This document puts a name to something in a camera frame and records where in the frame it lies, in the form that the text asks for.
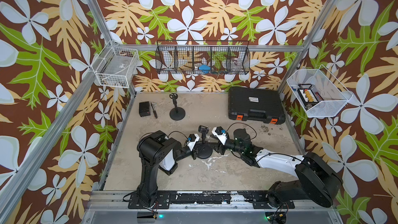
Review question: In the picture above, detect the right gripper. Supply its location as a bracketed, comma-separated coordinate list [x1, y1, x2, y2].
[206, 134, 245, 156]

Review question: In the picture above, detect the black round stand base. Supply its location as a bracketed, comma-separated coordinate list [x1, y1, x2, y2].
[170, 107, 186, 121]

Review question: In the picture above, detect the black microphone stand pole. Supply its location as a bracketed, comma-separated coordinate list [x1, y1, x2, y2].
[169, 93, 178, 113]

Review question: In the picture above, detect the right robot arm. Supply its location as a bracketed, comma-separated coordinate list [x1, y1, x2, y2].
[212, 127, 343, 208]

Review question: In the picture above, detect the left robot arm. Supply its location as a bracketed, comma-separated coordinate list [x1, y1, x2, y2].
[133, 130, 200, 207]

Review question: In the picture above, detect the black plastic tool case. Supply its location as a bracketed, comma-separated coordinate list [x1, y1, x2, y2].
[228, 87, 286, 124]

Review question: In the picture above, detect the small ratchet screwdriver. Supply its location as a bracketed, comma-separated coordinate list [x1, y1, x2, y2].
[150, 102, 158, 119]

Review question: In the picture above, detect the small black box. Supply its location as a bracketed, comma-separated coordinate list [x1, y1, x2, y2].
[138, 101, 150, 117]

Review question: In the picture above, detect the blue object in basket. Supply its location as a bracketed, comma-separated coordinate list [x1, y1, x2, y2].
[199, 64, 210, 73]

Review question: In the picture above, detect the screw bit box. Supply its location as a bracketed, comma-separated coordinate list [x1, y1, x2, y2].
[297, 84, 323, 106]

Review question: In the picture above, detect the white mesh basket right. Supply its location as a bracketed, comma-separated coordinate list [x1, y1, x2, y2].
[287, 65, 353, 118]

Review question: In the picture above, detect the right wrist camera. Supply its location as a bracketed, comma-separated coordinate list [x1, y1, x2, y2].
[212, 127, 229, 145]

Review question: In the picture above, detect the black wire basket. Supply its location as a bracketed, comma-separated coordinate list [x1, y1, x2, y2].
[155, 40, 250, 75]

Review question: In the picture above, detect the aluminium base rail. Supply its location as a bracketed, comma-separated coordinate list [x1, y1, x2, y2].
[82, 191, 343, 224]

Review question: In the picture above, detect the white wire basket left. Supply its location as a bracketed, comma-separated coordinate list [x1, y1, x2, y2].
[92, 42, 140, 88]

